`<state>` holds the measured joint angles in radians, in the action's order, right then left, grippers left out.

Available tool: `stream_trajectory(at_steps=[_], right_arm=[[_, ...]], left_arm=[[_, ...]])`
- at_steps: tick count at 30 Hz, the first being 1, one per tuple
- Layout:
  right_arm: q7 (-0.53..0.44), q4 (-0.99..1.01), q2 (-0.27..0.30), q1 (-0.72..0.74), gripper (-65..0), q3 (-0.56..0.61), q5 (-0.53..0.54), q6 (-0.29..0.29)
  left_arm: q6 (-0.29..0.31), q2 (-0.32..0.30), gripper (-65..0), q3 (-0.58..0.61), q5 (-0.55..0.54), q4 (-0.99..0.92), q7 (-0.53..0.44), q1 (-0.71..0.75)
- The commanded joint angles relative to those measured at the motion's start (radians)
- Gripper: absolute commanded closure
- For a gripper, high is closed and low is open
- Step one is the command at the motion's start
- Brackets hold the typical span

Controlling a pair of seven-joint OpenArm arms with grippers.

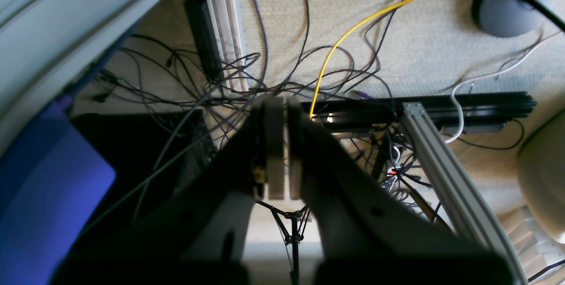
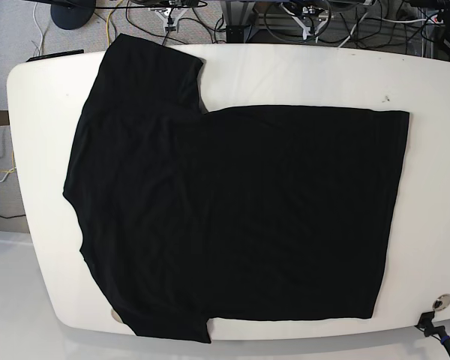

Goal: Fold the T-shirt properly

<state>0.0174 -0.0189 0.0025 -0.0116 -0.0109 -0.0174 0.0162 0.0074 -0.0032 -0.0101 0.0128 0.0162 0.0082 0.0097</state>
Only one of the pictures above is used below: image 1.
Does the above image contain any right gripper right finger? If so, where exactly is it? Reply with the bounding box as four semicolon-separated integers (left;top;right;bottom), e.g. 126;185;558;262
288;99;513;285

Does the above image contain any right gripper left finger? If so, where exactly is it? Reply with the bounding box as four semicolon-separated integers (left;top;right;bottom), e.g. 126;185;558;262
53;96;285;285

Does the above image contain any silver aluminium extrusion leg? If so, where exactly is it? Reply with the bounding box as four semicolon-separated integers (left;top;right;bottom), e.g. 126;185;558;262
401;102;528;285

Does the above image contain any blue chair seat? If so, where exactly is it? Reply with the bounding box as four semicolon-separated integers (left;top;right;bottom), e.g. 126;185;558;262
0;102;116;285

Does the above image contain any beige rounded object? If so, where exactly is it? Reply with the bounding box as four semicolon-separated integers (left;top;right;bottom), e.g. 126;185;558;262
517;110;565;244

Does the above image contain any black power strip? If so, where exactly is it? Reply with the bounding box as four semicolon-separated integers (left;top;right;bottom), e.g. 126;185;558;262
184;0;223;82

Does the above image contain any white table edge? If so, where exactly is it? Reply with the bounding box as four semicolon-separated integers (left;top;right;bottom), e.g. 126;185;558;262
0;0;159;154

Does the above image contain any black aluminium rail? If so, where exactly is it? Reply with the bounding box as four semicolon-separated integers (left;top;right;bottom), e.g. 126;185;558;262
312;91;537;135

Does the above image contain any white cable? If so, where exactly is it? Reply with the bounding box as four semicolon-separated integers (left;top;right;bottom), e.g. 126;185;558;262
445;29;565;144

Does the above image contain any yellow cable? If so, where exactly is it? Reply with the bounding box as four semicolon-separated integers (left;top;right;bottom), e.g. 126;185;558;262
309;0;468;120

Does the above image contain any silver aluminium extrusion post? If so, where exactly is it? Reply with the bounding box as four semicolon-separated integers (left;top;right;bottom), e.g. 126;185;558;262
206;0;249;92

